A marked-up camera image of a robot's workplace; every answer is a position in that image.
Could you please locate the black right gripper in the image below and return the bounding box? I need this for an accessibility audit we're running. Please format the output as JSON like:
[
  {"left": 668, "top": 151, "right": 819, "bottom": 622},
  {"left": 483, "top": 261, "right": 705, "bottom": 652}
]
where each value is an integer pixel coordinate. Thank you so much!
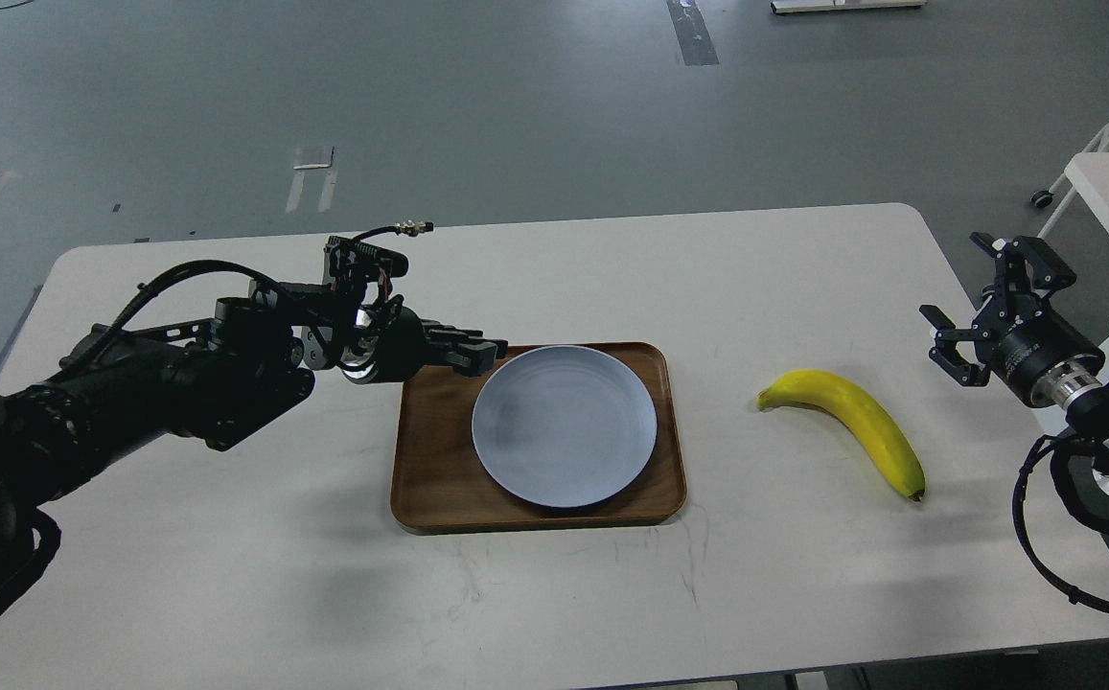
[{"left": 919, "top": 232, "right": 1105, "bottom": 409}]

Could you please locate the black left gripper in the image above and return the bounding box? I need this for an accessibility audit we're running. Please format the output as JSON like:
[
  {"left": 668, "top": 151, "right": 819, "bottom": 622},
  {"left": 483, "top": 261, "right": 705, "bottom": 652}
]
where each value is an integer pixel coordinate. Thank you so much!
[{"left": 338, "top": 306, "right": 509, "bottom": 384}]

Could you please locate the blue round plate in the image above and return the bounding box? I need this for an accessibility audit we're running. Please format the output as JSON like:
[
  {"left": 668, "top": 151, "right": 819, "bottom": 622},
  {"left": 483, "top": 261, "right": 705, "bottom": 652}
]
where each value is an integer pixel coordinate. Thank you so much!
[{"left": 471, "top": 345, "right": 658, "bottom": 508}]

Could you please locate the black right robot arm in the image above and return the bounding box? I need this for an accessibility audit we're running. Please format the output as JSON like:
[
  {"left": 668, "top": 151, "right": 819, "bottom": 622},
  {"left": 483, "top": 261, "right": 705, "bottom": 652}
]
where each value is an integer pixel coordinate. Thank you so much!
[{"left": 919, "top": 232, "right": 1109, "bottom": 534}]

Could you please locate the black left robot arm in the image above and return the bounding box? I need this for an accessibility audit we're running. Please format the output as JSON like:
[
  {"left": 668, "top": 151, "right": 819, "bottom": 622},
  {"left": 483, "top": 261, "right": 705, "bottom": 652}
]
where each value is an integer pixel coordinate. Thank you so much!
[{"left": 0, "top": 230, "right": 509, "bottom": 616}]

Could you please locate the yellow banana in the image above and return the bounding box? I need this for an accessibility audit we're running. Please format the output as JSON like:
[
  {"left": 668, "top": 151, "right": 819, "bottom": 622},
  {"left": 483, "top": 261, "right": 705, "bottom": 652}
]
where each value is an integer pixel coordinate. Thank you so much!
[{"left": 755, "top": 371, "right": 927, "bottom": 503}]

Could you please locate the brown wooden tray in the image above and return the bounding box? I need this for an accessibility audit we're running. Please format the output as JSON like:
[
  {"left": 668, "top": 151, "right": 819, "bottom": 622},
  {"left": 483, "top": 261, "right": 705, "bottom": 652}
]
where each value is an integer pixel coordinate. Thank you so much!
[{"left": 389, "top": 342, "right": 688, "bottom": 534}]

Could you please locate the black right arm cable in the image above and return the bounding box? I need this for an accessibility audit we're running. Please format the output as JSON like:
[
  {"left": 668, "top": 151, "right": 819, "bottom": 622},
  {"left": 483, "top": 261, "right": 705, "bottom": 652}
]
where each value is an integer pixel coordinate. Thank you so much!
[{"left": 1011, "top": 433, "right": 1109, "bottom": 626}]

